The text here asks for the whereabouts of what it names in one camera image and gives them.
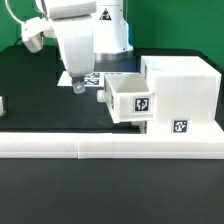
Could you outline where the white fiducial marker sheet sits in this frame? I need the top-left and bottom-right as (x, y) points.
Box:
(56, 71), (124, 88)

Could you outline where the white drawer cabinet box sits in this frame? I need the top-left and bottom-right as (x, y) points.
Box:
(140, 56), (222, 134)

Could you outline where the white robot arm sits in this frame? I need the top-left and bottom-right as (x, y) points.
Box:
(35, 0), (133, 94)

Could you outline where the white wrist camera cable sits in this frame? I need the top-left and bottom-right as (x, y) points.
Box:
(3, 0), (27, 25)

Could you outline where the white drawer tray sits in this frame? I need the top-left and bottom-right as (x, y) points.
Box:
(131, 121), (147, 134)
(97, 73), (153, 123)

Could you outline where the white front drawer tray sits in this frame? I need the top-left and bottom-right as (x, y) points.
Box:
(131, 121), (147, 134)

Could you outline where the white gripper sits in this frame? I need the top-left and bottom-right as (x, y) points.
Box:
(53, 15), (94, 94)

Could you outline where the white L-shaped fence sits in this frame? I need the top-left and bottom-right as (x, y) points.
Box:
(0, 124), (224, 159)

